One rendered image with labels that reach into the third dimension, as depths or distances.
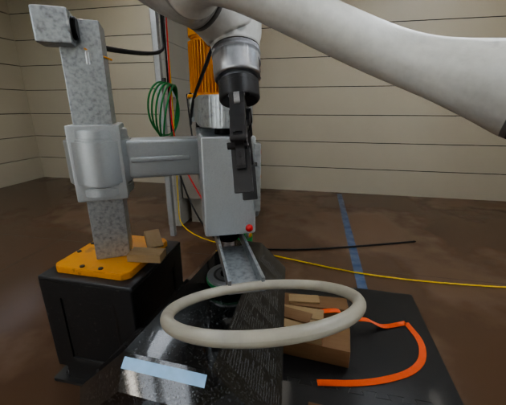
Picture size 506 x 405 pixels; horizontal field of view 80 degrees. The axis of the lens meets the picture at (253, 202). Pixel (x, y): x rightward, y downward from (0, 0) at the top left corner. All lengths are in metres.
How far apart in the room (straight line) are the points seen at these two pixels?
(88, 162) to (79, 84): 0.39
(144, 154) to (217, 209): 0.73
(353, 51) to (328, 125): 5.63
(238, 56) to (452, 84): 0.33
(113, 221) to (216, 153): 0.94
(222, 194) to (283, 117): 4.92
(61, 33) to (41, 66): 6.74
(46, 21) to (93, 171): 0.69
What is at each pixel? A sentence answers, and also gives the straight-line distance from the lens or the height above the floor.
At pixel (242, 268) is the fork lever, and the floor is 1.08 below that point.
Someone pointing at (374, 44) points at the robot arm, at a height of 1.72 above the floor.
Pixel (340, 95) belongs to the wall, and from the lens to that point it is 6.05.
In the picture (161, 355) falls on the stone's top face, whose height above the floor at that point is 0.82.
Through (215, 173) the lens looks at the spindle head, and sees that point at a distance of 1.21.
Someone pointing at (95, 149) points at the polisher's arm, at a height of 1.44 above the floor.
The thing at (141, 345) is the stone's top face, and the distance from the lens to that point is 1.28.
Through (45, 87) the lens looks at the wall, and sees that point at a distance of 8.48.
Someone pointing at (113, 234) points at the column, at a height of 0.93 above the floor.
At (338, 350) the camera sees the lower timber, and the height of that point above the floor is 0.14.
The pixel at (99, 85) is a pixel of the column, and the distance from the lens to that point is 1.82.
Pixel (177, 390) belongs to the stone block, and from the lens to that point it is 1.18.
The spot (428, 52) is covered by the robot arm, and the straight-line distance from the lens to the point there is 0.42.
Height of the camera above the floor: 1.65
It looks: 18 degrees down
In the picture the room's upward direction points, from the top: straight up
